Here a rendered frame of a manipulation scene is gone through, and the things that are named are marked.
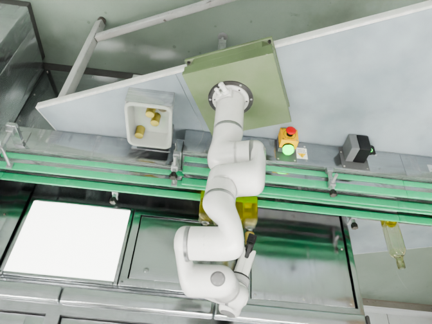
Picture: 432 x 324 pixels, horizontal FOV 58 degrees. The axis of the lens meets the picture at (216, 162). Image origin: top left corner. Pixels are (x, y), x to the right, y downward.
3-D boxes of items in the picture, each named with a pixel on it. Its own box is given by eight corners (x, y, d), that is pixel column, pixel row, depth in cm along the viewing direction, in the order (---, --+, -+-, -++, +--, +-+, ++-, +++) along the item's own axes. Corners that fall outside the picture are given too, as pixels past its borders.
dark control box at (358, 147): (341, 146, 161) (344, 161, 156) (348, 132, 155) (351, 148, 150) (360, 148, 161) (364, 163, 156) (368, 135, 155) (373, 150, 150)
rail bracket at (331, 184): (323, 170, 154) (326, 197, 145) (328, 157, 148) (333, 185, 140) (332, 170, 154) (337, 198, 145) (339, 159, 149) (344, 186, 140)
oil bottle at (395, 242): (378, 216, 176) (392, 270, 159) (382, 209, 172) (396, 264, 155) (391, 216, 175) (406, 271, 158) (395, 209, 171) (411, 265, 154)
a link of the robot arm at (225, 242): (191, 188, 100) (181, 229, 89) (244, 188, 98) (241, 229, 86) (198, 225, 108) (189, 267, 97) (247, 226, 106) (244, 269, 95)
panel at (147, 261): (33, 200, 164) (-1, 277, 142) (31, 197, 162) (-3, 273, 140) (243, 222, 168) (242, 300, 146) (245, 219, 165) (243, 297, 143)
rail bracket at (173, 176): (172, 170, 158) (168, 195, 150) (173, 141, 145) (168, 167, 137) (179, 170, 158) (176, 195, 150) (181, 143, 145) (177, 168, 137)
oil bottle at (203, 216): (201, 182, 164) (197, 226, 150) (202, 174, 160) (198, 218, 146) (215, 184, 164) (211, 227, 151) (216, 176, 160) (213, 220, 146)
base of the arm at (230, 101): (201, 85, 130) (196, 117, 121) (234, 72, 125) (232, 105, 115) (223, 116, 140) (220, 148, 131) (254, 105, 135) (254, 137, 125)
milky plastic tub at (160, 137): (132, 130, 160) (127, 145, 155) (128, 87, 143) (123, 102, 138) (173, 134, 161) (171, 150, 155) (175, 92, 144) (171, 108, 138)
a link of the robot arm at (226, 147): (207, 121, 121) (203, 161, 111) (249, 117, 119) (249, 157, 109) (213, 142, 129) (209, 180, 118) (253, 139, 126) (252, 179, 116)
